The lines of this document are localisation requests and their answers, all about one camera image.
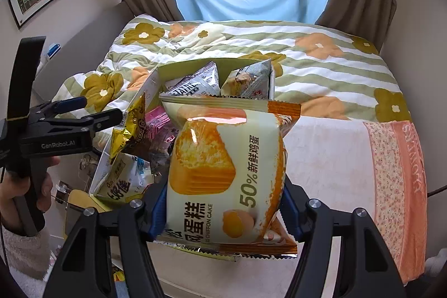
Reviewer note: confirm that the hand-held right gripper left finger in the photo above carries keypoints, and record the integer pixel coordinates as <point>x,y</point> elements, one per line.
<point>158,214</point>

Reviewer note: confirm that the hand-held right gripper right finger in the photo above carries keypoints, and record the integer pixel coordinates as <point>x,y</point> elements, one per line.
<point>290,214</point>

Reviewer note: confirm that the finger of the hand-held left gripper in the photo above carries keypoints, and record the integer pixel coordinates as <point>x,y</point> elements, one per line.
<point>108,118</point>
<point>73,102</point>

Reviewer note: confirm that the gold snack packet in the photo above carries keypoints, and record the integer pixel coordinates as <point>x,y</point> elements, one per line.
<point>124,137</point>

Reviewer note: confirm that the pink strawberry snack packet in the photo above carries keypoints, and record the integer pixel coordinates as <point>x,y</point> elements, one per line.
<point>157,123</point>

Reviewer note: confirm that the orange cake snack packet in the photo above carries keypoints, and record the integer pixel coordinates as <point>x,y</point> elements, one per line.
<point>209,162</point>

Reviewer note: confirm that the green cardboard box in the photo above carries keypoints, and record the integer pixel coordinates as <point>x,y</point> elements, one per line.
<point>181,69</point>

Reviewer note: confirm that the person's left forearm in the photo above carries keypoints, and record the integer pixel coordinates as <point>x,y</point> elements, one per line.
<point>21,249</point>

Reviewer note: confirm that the person's left hand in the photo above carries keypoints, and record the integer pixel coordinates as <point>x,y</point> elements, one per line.
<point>9,195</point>

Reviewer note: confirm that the white green snack packet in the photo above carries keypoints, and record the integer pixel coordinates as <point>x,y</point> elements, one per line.
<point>122,184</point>

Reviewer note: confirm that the small blue white box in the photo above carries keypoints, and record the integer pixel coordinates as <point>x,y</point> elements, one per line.
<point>53,50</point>

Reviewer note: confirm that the yellow object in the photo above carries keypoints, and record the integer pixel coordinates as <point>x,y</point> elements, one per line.
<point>82,200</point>

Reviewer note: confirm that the grey headboard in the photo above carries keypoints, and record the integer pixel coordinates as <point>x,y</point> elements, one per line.
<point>87,31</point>

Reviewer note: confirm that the floral striped blanket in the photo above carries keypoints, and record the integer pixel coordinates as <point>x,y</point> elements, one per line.
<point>314,74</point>

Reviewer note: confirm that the grey food print snack packet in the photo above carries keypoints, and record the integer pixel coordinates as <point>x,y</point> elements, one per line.
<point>248,78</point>

